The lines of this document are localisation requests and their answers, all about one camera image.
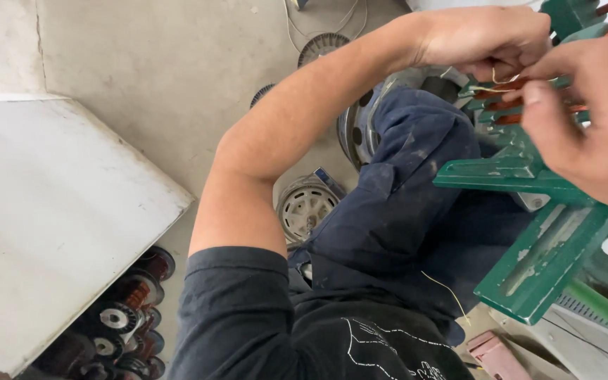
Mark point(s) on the large silver motor housing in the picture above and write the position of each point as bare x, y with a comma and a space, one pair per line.
354, 132

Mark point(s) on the green coil winding former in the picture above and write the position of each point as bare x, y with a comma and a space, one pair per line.
541, 253

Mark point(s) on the pink plastic box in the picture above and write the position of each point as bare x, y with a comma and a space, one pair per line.
496, 359

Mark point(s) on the small motor with white cover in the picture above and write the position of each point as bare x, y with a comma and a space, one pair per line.
304, 208

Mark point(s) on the dark blue trousers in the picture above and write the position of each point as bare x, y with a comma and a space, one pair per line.
404, 211

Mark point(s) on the small round slotted motor core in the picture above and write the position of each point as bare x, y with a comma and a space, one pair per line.
262, 95

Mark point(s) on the white board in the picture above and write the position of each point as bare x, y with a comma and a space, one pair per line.
56, 211

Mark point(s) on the person's left fingers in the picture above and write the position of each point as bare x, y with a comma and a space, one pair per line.
515, 60

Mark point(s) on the person's right hand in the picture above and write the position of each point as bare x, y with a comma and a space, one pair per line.
605, 116

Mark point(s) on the person's left hand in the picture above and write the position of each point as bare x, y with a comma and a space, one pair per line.
483, 37

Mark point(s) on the loose yellow thread piece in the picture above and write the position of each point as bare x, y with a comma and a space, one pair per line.
444, 287

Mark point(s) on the black printed t-shirt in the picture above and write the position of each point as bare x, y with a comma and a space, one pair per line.
262, 327

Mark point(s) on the light green bar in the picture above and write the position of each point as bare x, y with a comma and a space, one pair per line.
605, 311

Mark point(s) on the grey machine base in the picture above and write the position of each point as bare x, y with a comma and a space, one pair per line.
573, 353

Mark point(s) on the thin yellow tying thread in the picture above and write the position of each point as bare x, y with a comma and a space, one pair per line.
486, 88

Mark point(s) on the large round slotted motor core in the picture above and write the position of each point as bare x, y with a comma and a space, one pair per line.
321, 46

